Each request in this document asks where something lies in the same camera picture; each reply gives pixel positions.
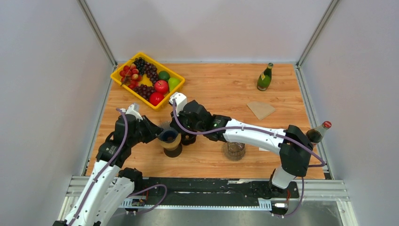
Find green lime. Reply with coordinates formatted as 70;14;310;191
158;71;170;82

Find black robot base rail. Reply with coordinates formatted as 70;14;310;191
127;177;303;215

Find green pear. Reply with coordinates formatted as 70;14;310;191
168;77;181;93

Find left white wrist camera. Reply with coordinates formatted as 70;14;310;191
120;103;143;121

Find red tomato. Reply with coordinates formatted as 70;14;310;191
149;92;164;106

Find dark purple grape bunch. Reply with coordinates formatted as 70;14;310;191
133;57;159;84

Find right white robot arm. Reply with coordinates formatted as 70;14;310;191
169;98;313;197

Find amber glass dripper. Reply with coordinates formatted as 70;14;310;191
181;133;197;145

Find brown paper coffee filter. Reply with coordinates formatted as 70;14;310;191
247;101;276;120

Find blue ribbed glass dripper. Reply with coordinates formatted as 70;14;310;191
158;121;179;143

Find cola bottle red cap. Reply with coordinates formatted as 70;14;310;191
306;121;332;145

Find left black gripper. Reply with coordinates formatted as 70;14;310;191
129;115;164;146

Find small dark grape bunch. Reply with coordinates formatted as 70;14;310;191
133;84;155;101

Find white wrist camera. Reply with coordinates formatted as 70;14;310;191
120;103;143;121
168;92;187;116

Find red apple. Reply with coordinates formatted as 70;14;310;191
153;80;169;95

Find clear ribbed glass pitcher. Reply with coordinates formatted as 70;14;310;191
222;142;246;161

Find green glass bottle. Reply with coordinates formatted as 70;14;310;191
257;63;274;91

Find brown coffee server pot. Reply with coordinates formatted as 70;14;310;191
163;146;183;158

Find wooden ring dripper holder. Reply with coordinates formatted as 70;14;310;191
159;136;182;152

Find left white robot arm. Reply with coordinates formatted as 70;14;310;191
53;113;163;226

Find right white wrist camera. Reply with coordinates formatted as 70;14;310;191
168;92;187;116

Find white paper coffee filter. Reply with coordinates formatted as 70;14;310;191
259;147;270;152

